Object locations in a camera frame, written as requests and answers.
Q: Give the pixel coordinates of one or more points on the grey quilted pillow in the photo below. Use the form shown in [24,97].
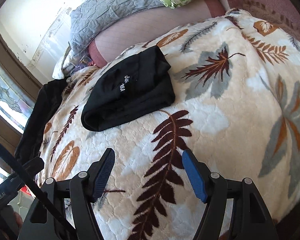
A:
[94,16]

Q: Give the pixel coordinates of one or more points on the black jacket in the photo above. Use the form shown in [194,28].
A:
[48,101]

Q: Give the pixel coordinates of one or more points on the leaf pattern plush blanket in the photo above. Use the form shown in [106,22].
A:
[236,80]

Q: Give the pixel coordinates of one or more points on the black pants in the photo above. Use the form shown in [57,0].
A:
[132,88]

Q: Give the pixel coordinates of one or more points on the white pillow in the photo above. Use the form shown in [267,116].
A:
[62,68]

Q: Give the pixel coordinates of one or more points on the pink quilted bed headboard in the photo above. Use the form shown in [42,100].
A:
[150,24]

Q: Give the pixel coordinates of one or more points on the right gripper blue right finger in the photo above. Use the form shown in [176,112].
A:
[250,217]

